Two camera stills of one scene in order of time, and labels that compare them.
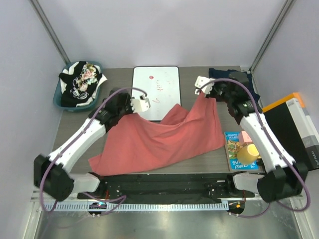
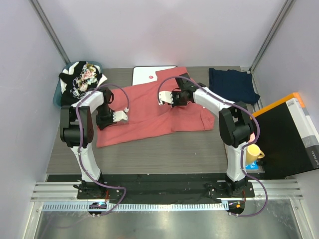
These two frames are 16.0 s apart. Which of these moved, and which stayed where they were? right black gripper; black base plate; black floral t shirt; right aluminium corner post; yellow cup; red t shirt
Moved: red t shirt; right black gripper
Stayed: black floral t shirt; right aluminium corner post; yellow cup; black base plate
